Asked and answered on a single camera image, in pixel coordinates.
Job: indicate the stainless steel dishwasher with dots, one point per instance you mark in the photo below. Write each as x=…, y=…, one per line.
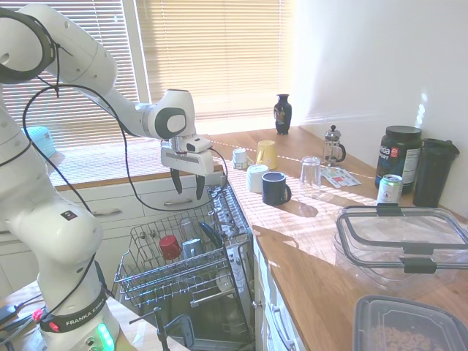
x=239, y=278

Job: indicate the black shaker bottle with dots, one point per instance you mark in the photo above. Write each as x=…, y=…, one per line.
x=433, y=172

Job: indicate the black protein powder tub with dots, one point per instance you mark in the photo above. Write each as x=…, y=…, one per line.
x=398, y=157

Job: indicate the plain white mug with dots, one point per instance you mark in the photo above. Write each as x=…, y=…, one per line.
x=254, y=179

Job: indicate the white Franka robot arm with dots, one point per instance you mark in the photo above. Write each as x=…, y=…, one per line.
x=73, y=62

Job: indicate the small white printed cup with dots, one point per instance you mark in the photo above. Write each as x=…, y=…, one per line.
x=240, y=158

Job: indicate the white and green drink can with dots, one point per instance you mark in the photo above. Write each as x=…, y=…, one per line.
x=389, y=192

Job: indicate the grey plastic food container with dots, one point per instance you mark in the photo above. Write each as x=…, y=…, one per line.
x=395, y=325

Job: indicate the clear drinking glass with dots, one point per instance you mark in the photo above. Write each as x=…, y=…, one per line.
x=310, y=175

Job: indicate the light blue-grey mug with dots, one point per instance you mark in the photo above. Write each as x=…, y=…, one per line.
x=191, y=249

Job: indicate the red mug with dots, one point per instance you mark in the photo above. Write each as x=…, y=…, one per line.
x=169, y=248

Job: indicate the glass French press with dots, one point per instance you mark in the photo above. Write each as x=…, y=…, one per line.
x=332, y=150

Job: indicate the clear plastic container with lid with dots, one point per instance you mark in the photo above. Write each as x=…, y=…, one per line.
x=384, y=263

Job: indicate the narrow beige window blind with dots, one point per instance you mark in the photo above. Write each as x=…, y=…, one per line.
x=95, y=109

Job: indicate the clear glass tumbler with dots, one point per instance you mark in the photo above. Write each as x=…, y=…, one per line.
x=186, y=226

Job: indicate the white ceramic bowl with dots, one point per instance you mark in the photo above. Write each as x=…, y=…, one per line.
x=223, y=281

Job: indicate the black camera tripod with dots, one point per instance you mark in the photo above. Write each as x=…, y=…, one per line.
x=161, y=329

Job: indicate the printed paper cards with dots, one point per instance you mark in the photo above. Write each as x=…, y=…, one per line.
x=340, y=177

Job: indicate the navy blue mug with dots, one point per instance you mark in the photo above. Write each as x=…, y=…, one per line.
x=272, y=190

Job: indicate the dark blue ceramic vase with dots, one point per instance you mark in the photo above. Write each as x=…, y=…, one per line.
x=282, y=113

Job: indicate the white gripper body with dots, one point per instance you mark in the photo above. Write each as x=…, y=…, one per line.
x=190, y=161

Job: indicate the yellow mug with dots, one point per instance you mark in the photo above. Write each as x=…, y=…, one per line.
x=267, y=153

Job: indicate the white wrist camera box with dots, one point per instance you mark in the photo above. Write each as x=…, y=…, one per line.
x=197, y=144

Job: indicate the black kitchen utensil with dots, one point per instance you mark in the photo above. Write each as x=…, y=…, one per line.
x=212, y=234

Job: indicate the wide beige window blind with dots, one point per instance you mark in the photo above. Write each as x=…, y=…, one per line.
x=219, y=55

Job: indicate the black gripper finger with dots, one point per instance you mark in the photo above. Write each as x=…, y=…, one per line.
x=177, y=181
x=199, y=188

